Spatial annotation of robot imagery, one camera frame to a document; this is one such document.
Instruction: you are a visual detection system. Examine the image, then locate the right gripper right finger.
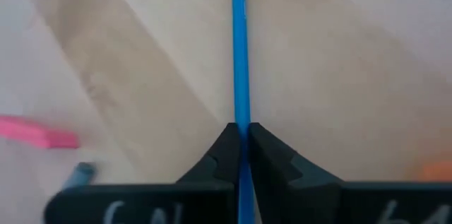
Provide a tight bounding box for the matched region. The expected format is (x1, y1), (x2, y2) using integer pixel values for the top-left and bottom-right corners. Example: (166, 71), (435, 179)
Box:
(249, 122), (345, 187)

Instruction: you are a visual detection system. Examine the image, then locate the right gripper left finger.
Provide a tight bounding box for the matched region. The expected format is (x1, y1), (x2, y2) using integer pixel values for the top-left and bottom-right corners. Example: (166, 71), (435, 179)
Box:
(175, 122), (242, 186)

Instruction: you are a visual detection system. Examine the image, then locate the blue pencil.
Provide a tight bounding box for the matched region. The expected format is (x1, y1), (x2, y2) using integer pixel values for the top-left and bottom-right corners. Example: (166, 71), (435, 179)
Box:
(231, 0), (256, 224)

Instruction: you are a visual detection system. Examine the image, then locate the grey crayon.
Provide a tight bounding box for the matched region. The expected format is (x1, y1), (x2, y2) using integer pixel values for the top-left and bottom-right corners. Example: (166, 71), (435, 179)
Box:
(62, 161), (98, 190)

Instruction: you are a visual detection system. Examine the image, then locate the orange plastic bin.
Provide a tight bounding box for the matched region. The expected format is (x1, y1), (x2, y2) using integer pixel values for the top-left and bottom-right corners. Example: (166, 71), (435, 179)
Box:
(420, 158), (452, 183)

